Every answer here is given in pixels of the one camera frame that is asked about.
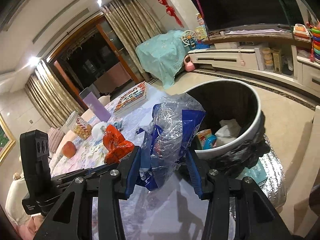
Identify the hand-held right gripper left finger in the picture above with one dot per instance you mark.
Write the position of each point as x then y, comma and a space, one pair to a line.
131, 177

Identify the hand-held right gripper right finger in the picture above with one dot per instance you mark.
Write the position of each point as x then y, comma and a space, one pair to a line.
195, 175

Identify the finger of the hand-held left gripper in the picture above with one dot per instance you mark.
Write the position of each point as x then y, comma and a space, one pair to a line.
100, 168

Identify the red snack wrapper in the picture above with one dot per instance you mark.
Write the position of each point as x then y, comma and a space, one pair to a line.
117, 142

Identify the blue clear plastic wrapper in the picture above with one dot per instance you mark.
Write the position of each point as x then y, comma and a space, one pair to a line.
172, 135

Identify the white tissue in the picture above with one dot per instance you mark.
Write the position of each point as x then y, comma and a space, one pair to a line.
228, 130

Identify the white bin with black bag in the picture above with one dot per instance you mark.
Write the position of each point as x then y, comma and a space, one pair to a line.
237, 100

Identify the pink striped cushion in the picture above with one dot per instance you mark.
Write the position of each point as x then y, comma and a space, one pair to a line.
56, 140

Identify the red apple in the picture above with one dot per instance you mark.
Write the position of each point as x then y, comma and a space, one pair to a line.
69, 149

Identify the white foam block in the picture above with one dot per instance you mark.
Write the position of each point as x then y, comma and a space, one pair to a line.
98, 131

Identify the clear cookie jar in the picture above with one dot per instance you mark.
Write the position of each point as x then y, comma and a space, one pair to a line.
81, 127

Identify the teal booklet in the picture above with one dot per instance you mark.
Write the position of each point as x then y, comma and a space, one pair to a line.
256, 171

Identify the purple thermos bottle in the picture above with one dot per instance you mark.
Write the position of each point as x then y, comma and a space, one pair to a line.
96, 105

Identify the narrow beige patterned curtain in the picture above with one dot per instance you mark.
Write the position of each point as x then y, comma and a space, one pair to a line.
52, 95

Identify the silver foil mat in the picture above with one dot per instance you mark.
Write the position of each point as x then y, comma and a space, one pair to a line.
272, 185

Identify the pink kettlebell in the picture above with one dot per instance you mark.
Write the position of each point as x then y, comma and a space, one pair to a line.
190, 65

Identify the teal cloth cover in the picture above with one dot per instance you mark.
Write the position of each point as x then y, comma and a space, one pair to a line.
160, 55

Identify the white television cabinet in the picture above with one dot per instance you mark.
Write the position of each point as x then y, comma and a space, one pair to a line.
250, 55

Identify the toy ferris wheel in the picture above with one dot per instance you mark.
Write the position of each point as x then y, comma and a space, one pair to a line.
188, 38

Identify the wide beige patterned curtain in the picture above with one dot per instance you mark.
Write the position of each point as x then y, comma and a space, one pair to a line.
132, 35

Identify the colourful toy house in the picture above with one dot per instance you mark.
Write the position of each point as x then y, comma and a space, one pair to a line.
200, 33

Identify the pink pole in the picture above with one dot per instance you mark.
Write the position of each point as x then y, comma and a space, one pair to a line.
197, 3

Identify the red hanging decoration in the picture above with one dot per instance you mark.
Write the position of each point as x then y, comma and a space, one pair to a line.
162, 0

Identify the toy cash register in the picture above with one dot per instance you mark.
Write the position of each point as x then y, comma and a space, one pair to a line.
301, 31

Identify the black television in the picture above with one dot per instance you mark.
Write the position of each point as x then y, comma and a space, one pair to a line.
250, 2

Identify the gold picture frame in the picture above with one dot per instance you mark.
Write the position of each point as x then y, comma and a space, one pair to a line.
7, 142

